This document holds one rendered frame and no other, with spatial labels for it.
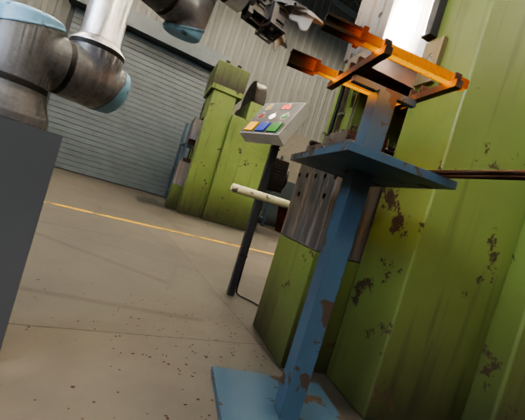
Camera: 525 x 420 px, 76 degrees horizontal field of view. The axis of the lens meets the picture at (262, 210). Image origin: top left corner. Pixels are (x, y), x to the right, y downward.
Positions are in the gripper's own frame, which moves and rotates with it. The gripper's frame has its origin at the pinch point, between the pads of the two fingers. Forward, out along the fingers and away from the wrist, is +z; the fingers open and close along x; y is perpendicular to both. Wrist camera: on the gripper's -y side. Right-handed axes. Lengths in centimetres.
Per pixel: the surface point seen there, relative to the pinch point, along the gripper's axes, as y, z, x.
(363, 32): 10.1, 0.7, 21.6
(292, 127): -13, 55, -69
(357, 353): 89, 59, -9
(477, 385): 91, 98, 15
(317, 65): 5.0, 7.6, -1.1
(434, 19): -37, 52, 8
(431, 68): 10.9, 20.0, 27.8
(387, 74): -26, 58, -14
